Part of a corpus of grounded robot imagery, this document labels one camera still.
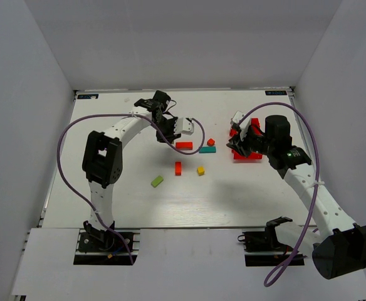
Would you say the red arch wood block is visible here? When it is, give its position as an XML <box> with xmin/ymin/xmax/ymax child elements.
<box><xmin>175</xmin><ymin>142</ymin><xmax>193</xmax><ymax>150</ymax></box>

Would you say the teal long wood block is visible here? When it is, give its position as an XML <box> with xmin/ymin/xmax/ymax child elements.
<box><xmin>199</xmin><ymin>146</ymin><xmax>216</xmax><ymax>154</ymax></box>

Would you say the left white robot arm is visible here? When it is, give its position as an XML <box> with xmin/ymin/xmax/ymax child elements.
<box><xmin>82</xmin><ymin>90</ymin><xmax>181</xmax><ymax>244</ymax></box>

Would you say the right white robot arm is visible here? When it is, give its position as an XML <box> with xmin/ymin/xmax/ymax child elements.
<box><xmin>227</xmin><ymin>111</ymin><xmax>366</xmax><ymax>279</ymax></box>

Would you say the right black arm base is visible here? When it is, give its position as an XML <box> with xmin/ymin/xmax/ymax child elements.
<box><xmin>238</xmin><ymin>231</ymin><xmax>293</xmax><ymax>267</ymax></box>

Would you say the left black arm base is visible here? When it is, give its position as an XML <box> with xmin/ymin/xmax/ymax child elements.
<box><xmin>73</xmin><ymin>230</ymin><xmax>140</xmax><ymax>266</ymax></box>

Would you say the small red cube block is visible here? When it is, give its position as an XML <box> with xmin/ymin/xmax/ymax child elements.
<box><xmin>207</xmin><ymin>139</ymin><xmax>216</xmax><ymax>147</ymax></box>

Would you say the red rectangular wood block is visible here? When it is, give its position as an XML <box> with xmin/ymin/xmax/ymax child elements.
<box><xmin>175</xmin><ymin>161</ymin><xmax>182</xmax><ymax>176</ymax></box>

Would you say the yellow cube wood block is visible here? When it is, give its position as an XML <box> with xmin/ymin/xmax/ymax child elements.
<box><xmin>197</xmin><ymin>166</ymin><xmax>205</xmax><ymax>176</ymax></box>

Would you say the light green flat block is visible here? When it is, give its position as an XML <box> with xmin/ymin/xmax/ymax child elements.
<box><xmin>150</xmin><ymin>175</ymin><xmax>164</xmax><ymax>187</ymax></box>

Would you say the red plastic bin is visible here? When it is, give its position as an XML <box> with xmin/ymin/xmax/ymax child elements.
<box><xmin>229</xmin><ymin>118</ymin><xmax>263</xmax><ymax>161</ymax></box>

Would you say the right table logo sticker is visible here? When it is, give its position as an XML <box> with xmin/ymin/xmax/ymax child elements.
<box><xmin>265</xmin><ymin>90</ymin><xmax>287</xmax><ymax>96</ymax></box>

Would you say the table logo sticker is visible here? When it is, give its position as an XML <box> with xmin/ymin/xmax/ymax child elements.
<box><xmin>77</xmin><ymin>94</ymin><xmax>99</xmax><ymax>100</ymax></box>
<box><xmin>265</xmin><ymin>90</ymin><xmax>287</xmax><ymax>96</ymax></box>

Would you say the left table logo sticker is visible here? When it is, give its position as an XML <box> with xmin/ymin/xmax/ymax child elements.
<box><xmin>77</xmin><ymin>94</ymin><xmax>99</xmax><ymax>100</ymax></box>

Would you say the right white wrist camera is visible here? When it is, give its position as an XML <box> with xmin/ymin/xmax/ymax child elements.
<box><xmin>230</xmin><ymin>110</ymin><xmax>251</xmax><ymax>131</ymax></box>

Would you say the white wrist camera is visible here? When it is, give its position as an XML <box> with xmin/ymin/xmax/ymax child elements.
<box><xmin>174</xmin><ymin>117</ymin><xmax>194</xmax><ymax>135</ymax></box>
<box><xmin>230</xmin><ymin>110</ymin><xmax>251</xmax><ymax>131</ymax></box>

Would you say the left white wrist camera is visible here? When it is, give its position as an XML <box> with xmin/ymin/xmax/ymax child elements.
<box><xmin>174</xmin><ymin>117</ymin><xmax>194</xmax><ymax>135</ymax></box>

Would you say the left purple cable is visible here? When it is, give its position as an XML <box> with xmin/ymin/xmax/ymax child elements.
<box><xmin>58</xmin><ymin>113</ymin><xmax>206</xmax><ymax>265</ymax></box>

